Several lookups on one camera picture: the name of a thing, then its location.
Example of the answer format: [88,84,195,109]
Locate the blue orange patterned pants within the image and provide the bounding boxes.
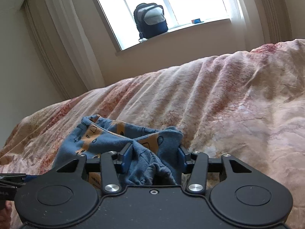
[53,115,183,187]

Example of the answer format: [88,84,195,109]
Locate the person's left hand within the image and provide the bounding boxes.
[0,201,12,229]

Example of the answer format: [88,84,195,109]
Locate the pink floral bed sheet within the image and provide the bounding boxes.
[1,39,304,228]

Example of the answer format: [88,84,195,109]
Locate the small blue box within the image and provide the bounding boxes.
[191,18,203,24]

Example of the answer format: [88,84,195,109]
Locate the dark blue backpack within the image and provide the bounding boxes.
[133,3,169,42]

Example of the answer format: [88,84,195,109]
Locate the beige curtain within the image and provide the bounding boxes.
[23,0,105,99]

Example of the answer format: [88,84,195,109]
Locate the white window frame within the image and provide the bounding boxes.
[93,0,246,52]

